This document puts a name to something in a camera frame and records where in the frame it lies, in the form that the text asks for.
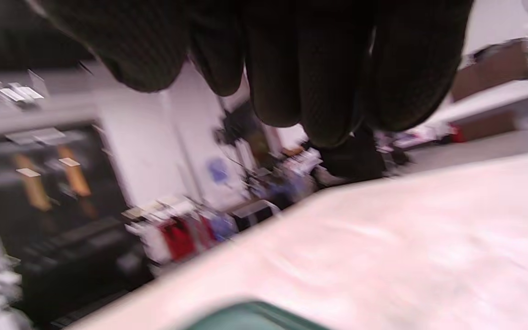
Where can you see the person's right hand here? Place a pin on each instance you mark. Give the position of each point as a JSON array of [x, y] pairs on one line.
[[314, 59]]

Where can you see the teal plastic bin lid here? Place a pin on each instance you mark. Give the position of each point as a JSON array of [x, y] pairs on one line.
[[255, 318]]

